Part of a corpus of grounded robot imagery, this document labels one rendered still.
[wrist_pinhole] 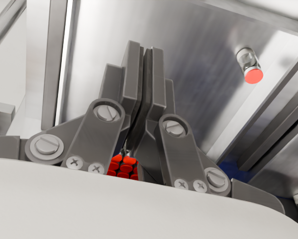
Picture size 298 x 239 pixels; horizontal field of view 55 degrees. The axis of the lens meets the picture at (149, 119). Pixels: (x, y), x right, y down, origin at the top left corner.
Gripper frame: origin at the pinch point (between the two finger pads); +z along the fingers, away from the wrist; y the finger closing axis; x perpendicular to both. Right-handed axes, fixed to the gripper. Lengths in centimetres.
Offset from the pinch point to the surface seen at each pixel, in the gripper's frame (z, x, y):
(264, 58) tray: 22.2, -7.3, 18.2
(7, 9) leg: 77, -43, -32
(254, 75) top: 17.6, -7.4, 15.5
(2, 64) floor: 110, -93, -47
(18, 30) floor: 110, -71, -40
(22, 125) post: 20.5, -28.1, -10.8
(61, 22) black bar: 20.3, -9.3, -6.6
